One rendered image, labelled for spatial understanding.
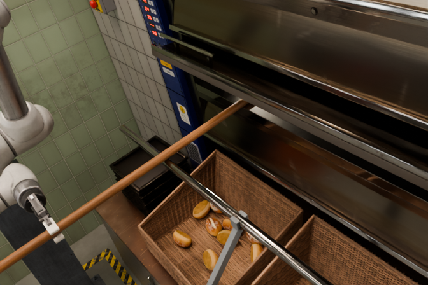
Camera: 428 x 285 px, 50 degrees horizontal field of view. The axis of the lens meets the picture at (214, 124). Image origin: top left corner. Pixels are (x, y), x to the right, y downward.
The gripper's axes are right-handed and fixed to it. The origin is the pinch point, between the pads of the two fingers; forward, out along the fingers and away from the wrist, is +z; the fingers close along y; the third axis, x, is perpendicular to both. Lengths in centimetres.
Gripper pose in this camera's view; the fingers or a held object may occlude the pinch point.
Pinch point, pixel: (53, 230)
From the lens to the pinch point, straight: 153.3
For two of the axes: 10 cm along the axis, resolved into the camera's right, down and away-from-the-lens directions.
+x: -7.7, 5.0, -4.0
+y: 2.1, 7.8, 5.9
